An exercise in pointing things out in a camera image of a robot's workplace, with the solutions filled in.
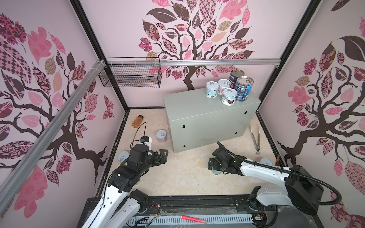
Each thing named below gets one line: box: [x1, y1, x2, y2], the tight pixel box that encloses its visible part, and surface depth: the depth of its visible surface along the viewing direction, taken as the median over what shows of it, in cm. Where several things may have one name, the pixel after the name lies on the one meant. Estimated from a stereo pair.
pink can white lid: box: [217, 78, 231, 95], surface depth 79 cm
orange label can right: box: [260, 157, 274, 166], surface depth 86 cm
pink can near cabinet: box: [155, 129, 168, 143], surface depth 99 cm
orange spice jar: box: [132, 114, 145, 129], surface depth 112 cm
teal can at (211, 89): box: [205, 81, 220, 99], surface depth 79 cm
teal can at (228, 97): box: [221, 88, 238, 106], surface depth 74 cm
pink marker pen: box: [181, 215, 208, 224], surface depth 71 cm
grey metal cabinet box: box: [163, 89, 262, 154], surface depth 78 cm
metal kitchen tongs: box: [249, 123, 261, 155], surface depth 100 cm
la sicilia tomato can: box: [229, 68, 245, 89], surface depth 78 cm
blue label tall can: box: [234, 75, 254, 102], surface depth 73 cm
